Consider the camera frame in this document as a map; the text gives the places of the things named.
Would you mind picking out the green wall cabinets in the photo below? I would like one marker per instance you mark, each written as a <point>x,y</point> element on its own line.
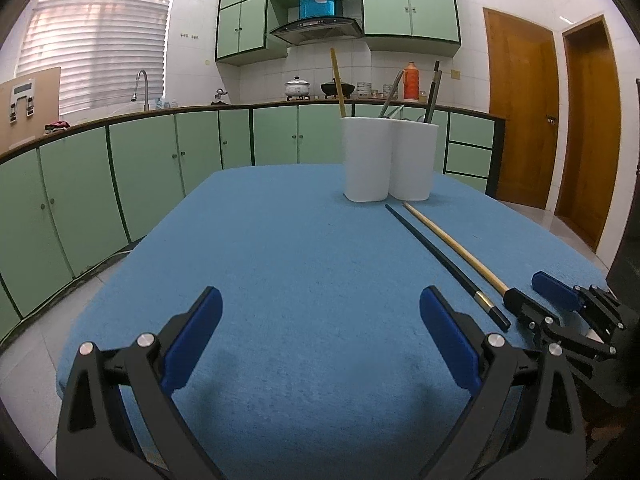
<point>385,5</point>

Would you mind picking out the metal spoon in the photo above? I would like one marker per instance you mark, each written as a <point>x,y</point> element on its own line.
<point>393,92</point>

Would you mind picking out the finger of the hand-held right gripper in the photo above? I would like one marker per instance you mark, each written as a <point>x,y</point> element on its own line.
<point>522,305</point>
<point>555,287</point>

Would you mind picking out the wooden door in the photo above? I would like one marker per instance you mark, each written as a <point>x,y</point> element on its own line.
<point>520,110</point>
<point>590,130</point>

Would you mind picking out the cardboard board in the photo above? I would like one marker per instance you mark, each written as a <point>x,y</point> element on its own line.
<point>25,105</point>

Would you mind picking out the metal kettle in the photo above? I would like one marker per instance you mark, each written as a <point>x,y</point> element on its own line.
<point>220,96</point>

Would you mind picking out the black chopstick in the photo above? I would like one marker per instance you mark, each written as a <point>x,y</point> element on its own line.
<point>435,255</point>
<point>433,90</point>

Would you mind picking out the orange thermos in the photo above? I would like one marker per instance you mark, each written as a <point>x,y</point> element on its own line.
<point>411,82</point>

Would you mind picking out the range hood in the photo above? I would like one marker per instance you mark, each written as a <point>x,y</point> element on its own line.
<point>317,29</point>

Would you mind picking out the red cloth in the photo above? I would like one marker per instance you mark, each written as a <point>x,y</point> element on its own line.
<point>56,126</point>

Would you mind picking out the black wok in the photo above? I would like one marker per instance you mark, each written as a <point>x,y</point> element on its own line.
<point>331,89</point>

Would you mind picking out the white utensil holder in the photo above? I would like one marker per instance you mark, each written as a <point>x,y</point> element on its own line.
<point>367,160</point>

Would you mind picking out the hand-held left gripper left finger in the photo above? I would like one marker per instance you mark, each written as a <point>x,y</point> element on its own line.
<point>197,330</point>

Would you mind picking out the metal faucet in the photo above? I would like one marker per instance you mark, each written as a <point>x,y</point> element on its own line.
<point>145,87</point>

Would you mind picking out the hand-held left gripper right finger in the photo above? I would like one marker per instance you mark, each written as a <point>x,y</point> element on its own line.
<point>450,335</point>

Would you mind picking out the metal utensil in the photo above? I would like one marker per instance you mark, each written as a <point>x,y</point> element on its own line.
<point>397,111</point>

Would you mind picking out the wooden chopstick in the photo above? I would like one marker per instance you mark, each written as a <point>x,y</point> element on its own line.
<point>450,240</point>
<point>338,85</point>

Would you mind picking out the blue box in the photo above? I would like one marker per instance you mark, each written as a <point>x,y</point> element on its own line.
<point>317,5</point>

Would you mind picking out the green base cabinets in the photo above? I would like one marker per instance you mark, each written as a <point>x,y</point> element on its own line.
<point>140,160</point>

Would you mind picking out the window blind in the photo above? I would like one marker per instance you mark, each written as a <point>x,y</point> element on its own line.
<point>100,40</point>

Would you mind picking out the white pot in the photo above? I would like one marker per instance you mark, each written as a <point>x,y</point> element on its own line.
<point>297,89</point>

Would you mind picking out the blue table mat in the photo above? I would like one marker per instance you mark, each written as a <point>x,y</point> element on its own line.
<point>300,285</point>

